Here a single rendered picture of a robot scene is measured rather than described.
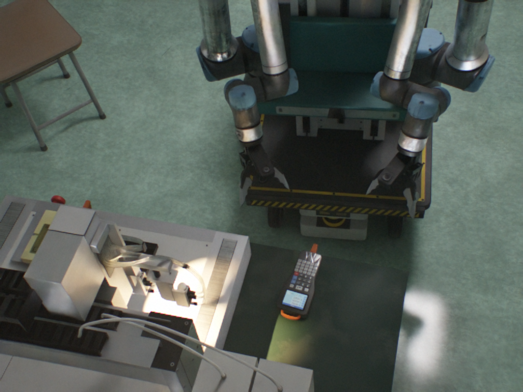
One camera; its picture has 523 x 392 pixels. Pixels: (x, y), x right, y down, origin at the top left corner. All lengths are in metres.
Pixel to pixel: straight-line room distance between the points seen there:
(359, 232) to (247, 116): 0.95
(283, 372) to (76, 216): 0.49
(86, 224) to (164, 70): 2.32
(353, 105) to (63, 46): 1.32
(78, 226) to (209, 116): 2.08
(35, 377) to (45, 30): 1.74
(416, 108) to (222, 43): 0.62
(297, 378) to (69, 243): 0.49
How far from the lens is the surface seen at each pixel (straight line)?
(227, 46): 2.29
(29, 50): 3.23
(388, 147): 2.86
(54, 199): 2.21
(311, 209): 2.72
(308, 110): 2.47
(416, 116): 2.05
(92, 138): 3.47
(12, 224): 2.19
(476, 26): 2.14
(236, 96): 2.07
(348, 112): 2.46
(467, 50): 2.22
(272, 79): 2.18
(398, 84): 2.16
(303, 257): 2.04
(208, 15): 2.17
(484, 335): 2.85
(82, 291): 1.45
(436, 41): 2.33
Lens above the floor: 2.53
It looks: 55 degrees down
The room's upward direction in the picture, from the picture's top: 7 degrees counter-clockwise
